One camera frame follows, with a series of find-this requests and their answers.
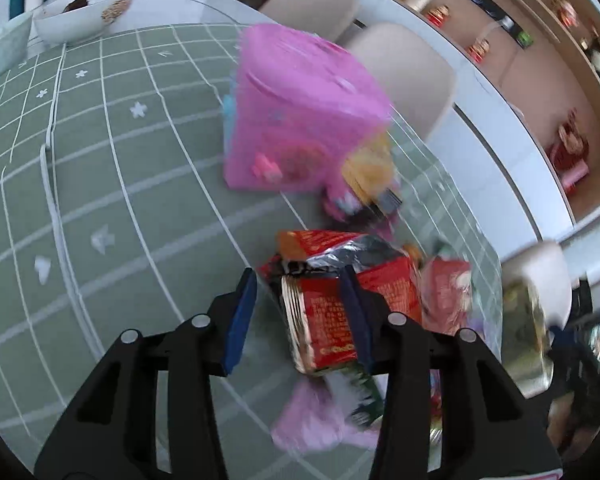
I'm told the red noodle packet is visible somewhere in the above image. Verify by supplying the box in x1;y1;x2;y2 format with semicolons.
260;230;422;375

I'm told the pink white tissue pack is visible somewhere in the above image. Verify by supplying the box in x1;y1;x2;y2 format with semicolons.
270;376;379;455

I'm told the red snack wrapper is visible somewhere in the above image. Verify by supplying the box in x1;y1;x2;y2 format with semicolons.
420;256;472;336

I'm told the green checked tablecloth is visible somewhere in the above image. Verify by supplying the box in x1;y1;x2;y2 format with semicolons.
0;23;502;468

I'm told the white sideboard cabinet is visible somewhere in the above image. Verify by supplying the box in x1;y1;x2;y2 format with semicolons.
356;0;574;258

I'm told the red plush gift decoration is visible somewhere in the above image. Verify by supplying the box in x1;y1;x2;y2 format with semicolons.
546;108;590;195

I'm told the yellow snack wrapper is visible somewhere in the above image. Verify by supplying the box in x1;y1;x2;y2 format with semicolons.
341;131;399;206

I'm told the pink storage box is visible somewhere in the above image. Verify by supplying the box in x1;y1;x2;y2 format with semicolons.
224;24;391;192

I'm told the red figurine right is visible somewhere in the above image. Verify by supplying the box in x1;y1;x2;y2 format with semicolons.
467;38;491;64

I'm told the red figurine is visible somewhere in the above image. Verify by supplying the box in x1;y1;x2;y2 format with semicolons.
427;4;450;28
467;38;491;64

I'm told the pale green glass bowl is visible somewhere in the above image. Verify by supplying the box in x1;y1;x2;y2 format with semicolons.
0;12;32;75

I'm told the red figurine left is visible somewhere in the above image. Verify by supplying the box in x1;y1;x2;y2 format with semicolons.
427;4;450;28

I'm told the white bowl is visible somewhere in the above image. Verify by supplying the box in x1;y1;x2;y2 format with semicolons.
33;0;133;44

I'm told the far beige chair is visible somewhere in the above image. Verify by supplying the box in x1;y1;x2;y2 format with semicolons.
259;0;360;42

